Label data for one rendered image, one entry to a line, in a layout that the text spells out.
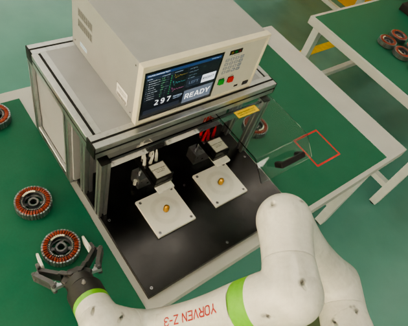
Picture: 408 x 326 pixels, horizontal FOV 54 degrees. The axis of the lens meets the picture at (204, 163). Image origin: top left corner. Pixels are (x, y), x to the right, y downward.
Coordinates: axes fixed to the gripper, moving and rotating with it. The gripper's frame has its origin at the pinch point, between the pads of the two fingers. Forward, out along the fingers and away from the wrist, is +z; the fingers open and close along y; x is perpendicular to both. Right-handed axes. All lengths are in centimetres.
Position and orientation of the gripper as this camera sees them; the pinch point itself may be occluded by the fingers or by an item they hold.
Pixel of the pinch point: (62, 249)
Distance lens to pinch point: 128.8
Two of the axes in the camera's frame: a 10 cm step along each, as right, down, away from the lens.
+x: -0.5, -8.9, -4.5
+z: -5.5, -3.5, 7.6
